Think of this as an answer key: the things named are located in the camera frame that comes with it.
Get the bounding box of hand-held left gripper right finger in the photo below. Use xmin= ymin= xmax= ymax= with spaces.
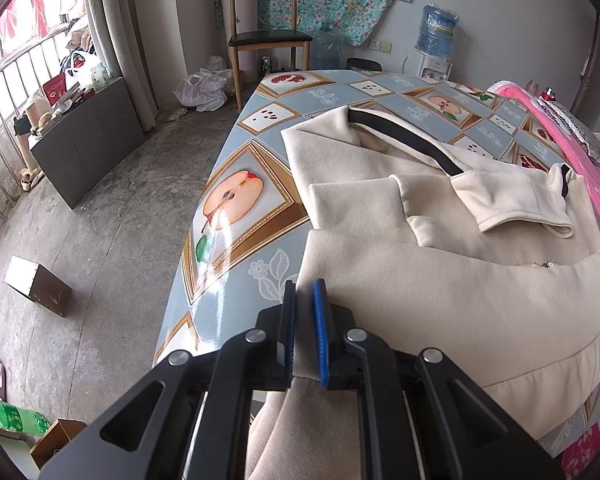
xmin=312 ymin=278 xmax=566 ymax=480

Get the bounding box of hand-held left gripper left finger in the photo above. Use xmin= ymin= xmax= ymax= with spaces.
xmin=37 ymin=280 xmax=297 ymax=480

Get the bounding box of cream zip jacket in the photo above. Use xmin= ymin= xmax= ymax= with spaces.
xmin=242 ymin=105 xmax=600 ymax=480

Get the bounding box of fruit print tablecloth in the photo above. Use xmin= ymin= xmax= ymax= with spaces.
xmin=152 ymin=69 xmax=600 ymax=461

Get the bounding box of brown cardboard box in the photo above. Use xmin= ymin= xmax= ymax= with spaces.
xmin=5 ymin=255 xmax=74 ymax=319

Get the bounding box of white plastic bag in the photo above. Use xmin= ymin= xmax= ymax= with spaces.
xmin=174 ymin=72 xmax=229 ymax=113
xmin=200 ymin=55 xmax=237 ymax=97

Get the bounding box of small open cardboard box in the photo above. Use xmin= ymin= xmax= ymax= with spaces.
xmin=30 ymin=418 xmax=87 ymax=469

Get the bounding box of black low cabinet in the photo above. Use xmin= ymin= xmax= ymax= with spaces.
xmin=30 ymin=77 xmax=146 ymax=211

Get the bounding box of empty clear water jug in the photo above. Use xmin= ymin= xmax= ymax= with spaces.
xmin=310 ymin=22 xmax=349 ymax=72

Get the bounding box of green plastic bottle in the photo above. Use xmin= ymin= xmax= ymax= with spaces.
xmin=0 ymin=400 xmax=51 ymax=437

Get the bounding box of white water dispenser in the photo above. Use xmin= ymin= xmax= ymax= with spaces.
xmin=409 ymin=50 xmax=454 ymax=82

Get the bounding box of wooden chair with dark seat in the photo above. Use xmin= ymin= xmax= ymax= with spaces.
xmin=223 ymin=0 xmax=313 ymax=111

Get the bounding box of pink blanket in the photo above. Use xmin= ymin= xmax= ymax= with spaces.
xmin=485 ymin=80 xmax=600 ymax=473

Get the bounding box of clear glass jar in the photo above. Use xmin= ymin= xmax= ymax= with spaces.
xmin=90 ymin=62 xmax=111 ymax=92

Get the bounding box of beige mannequin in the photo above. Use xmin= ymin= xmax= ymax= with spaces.
xmin=12 ymin=91 xmax=48 ymax=192

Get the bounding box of pale cylindrical container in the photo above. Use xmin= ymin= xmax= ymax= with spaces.
xmin=219 ymin=0 xmax=259 ymax=82

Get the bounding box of blue water dispenser bottle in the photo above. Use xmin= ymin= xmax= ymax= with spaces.
xmin=419 ymin=4 xmax=460 ymax=61

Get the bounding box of white shopping bag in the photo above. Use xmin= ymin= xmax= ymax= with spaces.
xmin=66 ymin=52 xmax=99 ymax=92

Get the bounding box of grey patterned bedding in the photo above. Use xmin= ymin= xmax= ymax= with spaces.
xmin=535 ymin=94 xmax=600 ymax=171

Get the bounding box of red box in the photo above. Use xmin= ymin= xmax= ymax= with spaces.
xmin=45 ymin=74 xmax=69 ymax=107

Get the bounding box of grey curtain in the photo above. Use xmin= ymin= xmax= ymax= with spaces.
xmin=82 ymin=0 xmax=159 ymax=132

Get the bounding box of metal window railing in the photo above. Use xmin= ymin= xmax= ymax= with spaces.
xmin=0 ymin=25 xmax=88 ymax=258

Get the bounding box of dark metal pole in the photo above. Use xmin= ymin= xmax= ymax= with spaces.
xmin=569 ymin=12 xmax=600 ymax=116

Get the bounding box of red hanging garment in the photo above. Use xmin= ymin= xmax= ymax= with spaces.
xmin=0 ymin=0 xmax=49 ymax=55

